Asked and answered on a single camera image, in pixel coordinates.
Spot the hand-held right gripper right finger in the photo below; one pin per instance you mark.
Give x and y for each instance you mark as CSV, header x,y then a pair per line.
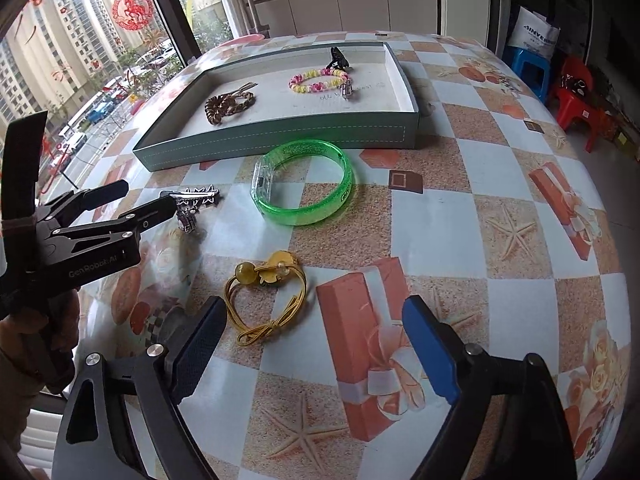
x,y
430,350

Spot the brown duckbill hair clip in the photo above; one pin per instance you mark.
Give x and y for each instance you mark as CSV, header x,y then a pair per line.
x,y
245,89

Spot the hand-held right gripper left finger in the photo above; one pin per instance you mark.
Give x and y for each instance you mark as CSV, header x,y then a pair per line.
x,y
200,345

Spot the red paper-cut window decal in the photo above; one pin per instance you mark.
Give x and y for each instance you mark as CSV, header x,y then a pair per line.
x,y
132,10

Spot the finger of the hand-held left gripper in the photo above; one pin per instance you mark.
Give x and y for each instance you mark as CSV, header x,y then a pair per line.
x,y
150,212
105,192

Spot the silver star hair clip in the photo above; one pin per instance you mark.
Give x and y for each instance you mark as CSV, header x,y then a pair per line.
x,y
197,195

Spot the red plastic chair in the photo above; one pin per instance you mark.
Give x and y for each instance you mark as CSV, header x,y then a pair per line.
x,y
580,100

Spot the blue plastic stool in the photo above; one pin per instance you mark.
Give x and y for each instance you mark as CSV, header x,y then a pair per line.
x,y
525,70

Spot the white shopping bag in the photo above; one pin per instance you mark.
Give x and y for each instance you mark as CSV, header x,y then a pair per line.
x,y
535,35

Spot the small silver pink hair claw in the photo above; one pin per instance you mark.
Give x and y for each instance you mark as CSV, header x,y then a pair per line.
x,y
347,91

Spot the grey-green cardboard box tray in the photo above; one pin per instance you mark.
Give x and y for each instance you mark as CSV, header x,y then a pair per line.
x,y
280,140

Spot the person's left hand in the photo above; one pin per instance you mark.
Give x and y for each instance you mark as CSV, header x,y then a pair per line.
x,y
20,332

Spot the dark brown hair claw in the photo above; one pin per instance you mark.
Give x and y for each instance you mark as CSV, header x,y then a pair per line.
x,y
337,59

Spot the pink plastic basin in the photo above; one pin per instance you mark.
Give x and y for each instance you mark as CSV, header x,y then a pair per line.
x,y
247,39

